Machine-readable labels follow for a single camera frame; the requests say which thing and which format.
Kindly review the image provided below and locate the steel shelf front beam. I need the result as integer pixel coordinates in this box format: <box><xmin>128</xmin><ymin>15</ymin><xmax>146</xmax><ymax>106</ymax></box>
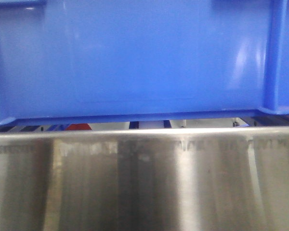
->
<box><xmin>0</xmin><ymin>127</ymin><xmax>289</xmax><ymax>231</ymax></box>

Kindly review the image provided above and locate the blue bin upper front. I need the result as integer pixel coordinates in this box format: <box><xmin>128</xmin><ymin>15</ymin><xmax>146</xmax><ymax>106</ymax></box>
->
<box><xmin>0</xmin><ymin>0</ymin><xmax>289</xmax><ymax>126</ymax></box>

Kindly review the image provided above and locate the red object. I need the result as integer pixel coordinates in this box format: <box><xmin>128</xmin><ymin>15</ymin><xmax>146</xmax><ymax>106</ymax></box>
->
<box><xmin>65</xmin><ymin>123</ymin><xmax>92</xmax><ymax>130</ymax></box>

